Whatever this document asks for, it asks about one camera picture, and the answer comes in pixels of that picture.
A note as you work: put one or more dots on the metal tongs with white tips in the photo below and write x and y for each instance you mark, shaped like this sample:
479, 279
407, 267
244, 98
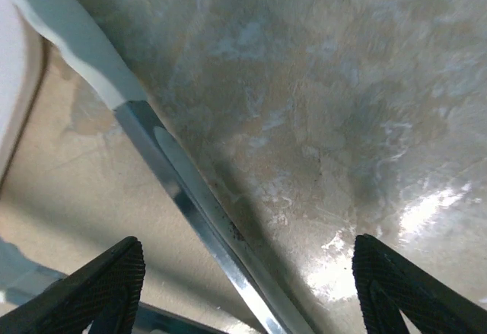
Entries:
171, 159

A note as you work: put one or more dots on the white plastic tray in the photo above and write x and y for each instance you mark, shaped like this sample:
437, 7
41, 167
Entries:
11, 83

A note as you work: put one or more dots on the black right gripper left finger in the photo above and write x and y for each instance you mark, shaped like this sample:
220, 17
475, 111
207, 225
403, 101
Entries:
95, 284

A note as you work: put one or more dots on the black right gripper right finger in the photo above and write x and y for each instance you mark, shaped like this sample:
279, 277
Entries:
388, 284

